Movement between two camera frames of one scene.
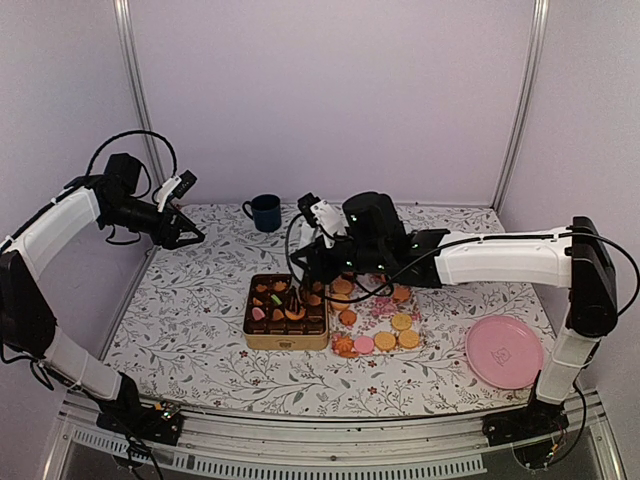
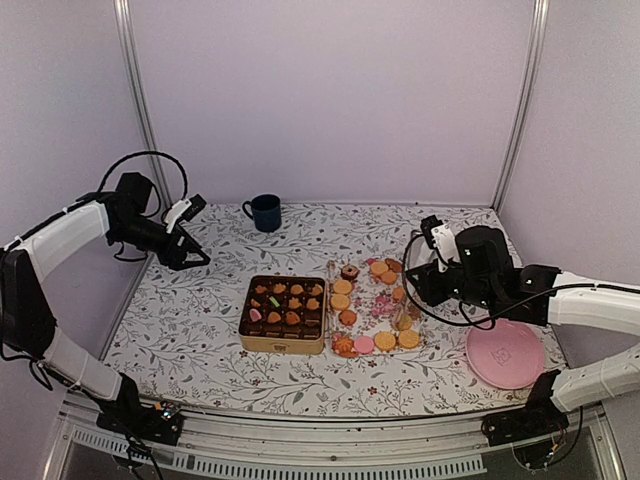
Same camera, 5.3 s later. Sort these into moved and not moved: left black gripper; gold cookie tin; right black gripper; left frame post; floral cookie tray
Moved: left black gripper; right black gripper
Not moved: left frame post; floral cookie tray; gold cookie tin
